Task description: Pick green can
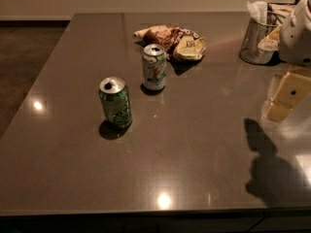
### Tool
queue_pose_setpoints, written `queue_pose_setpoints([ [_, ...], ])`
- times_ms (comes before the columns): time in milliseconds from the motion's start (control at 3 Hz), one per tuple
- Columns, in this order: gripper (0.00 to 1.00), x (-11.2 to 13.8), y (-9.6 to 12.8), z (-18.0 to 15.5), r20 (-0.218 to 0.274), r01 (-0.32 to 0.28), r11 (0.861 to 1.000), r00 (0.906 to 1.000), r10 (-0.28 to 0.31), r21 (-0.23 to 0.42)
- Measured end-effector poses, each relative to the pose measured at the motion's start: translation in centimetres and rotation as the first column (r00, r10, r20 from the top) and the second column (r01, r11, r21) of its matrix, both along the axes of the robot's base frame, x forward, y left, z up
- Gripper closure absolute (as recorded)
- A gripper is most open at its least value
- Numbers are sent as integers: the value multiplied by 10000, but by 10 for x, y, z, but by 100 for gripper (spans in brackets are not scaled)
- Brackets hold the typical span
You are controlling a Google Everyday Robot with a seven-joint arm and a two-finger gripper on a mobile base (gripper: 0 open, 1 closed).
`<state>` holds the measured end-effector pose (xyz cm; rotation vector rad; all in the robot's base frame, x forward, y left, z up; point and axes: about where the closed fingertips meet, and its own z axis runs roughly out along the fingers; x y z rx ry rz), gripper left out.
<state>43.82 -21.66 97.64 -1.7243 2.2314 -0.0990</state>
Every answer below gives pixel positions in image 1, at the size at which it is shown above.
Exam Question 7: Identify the metal mesh cup holder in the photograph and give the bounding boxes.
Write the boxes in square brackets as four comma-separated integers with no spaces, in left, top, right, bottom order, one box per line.
[238,3,293,65]

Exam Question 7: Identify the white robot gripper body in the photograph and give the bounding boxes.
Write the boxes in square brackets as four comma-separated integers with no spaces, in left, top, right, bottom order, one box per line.
[279,0,311,66]

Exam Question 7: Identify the brown chip bag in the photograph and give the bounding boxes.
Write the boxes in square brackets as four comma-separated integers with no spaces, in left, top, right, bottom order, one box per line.
[134,24,206,62]

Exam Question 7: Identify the white green soda can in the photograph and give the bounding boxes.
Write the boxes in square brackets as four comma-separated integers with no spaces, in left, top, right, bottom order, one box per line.
[142,44,166,90]

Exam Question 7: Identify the white napkin in holder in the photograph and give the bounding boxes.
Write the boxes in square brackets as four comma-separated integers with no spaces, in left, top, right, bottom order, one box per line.
[247,1,267,24]

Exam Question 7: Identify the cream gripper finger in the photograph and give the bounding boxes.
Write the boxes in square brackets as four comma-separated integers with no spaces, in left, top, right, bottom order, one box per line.
[263,67,311,122]

